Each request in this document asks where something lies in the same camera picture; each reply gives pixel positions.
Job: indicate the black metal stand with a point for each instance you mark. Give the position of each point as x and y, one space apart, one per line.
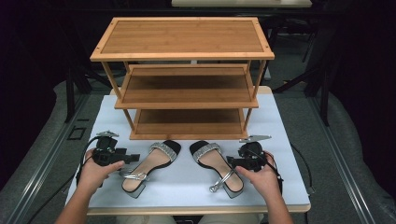
70 93
323 93

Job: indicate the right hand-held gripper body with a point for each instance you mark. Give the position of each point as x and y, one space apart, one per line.
253 155

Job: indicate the three-tier wooden shoe rack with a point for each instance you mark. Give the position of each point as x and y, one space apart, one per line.
183 37

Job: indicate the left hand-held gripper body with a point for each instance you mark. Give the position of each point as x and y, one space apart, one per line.
106 154

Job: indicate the white foam mat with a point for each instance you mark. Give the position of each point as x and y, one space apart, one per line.
186 174

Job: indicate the person's left hand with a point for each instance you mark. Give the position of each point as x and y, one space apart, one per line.
93 174

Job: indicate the person's right hand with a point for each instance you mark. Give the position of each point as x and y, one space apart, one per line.
264 180

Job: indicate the metal floor rail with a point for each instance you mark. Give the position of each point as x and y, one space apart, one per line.
345 168
40 168

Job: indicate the black floor socket frame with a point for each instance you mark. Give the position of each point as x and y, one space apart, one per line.
77 133

